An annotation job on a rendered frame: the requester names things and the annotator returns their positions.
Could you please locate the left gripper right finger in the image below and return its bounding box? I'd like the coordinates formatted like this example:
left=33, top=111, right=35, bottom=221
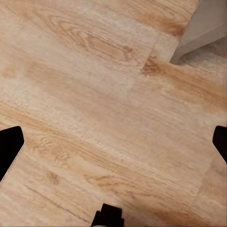
left=212, top=126, right=227, bottom=163

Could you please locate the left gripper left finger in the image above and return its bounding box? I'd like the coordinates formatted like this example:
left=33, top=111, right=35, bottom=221
left=0, top=126, right=24, bottom=182

